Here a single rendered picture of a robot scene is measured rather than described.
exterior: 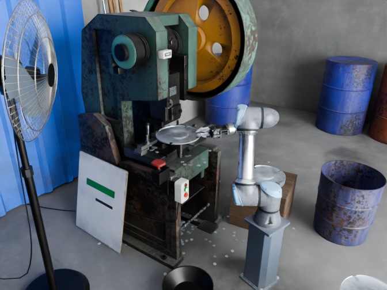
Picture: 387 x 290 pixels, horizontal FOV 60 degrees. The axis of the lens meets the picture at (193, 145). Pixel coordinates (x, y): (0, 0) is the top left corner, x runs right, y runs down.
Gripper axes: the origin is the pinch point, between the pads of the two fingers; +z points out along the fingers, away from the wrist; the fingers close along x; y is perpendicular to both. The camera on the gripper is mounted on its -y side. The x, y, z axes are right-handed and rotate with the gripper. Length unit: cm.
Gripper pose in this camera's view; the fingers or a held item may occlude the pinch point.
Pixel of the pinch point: (197, 132)
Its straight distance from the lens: 218.6
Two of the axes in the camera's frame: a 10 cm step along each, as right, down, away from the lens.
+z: -9.5, 1.4, -2.7
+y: 3.1, 4.0, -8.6
